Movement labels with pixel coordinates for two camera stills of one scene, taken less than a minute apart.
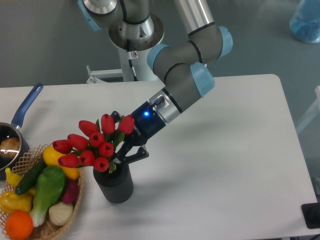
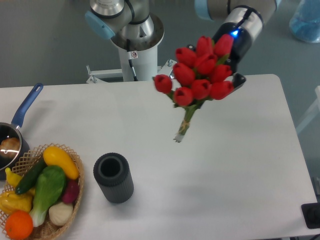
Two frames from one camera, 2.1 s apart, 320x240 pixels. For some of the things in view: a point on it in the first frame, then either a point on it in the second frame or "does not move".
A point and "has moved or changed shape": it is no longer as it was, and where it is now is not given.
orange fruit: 19,225 does not move
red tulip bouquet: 95,143 has moved or changed shape
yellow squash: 51,156 does not move
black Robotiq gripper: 147,123 -> 242,44
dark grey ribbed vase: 117,185 does not move
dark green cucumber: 29,180 does not move
